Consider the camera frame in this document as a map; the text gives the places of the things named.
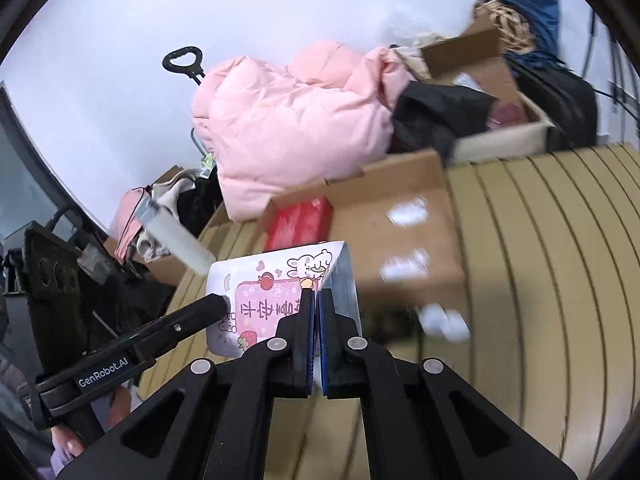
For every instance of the folding slatted camping table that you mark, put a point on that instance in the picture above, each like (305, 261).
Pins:
(550, 251)

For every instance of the black folding cart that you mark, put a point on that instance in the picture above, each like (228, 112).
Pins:
(54, 309)

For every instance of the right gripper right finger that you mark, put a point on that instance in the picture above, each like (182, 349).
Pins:
(340, 375)

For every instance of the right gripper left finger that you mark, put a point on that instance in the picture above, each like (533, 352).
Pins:
(293, 366)

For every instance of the grey metal chair frame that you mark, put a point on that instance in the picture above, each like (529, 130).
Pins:
(207, 158)

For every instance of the cardboard box with clothes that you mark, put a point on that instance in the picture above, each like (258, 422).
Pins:
(199, 211)

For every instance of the round white jar lid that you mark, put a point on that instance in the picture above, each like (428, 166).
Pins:
(446, 324)

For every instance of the dark blue fabric bag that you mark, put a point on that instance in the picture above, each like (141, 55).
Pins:
(544, 22)

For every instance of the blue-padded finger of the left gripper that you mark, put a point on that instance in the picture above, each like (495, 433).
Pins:
(163, 334)

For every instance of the white insulated water bottle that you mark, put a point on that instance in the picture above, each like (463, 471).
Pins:
(163, 234)

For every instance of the black backpack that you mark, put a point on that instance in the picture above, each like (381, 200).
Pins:
(568, 101)

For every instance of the woven rattan ball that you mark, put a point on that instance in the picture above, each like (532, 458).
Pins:
(513, 28)

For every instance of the pink bag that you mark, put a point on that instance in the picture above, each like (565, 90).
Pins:
(125, 225)

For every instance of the beige clothing bundle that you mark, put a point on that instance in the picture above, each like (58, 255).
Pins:
(167, 192)

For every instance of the brown cardboard tray box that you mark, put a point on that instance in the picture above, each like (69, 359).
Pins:
(359, 219)

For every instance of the black cart handle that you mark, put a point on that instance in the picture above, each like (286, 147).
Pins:
(185, 61)

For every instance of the pink cartoon notebook case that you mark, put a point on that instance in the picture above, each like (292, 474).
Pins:
(263, 288)

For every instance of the open cardboard box behind table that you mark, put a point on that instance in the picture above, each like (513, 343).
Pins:
(490, 117)

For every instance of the person's left hand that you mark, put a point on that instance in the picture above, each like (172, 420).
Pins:
(114, 408)

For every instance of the black garment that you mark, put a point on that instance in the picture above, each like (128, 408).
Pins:
(435, 116)

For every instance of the pink puffy down jacket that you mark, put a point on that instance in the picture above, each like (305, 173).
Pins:
(323, 116)

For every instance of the red rectangular box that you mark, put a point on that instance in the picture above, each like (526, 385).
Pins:
(302, 224)

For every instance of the black camera tripod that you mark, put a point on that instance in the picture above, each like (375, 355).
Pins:
(616, 83)

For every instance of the white spray bottle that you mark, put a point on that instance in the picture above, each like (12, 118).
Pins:
(415, 264)

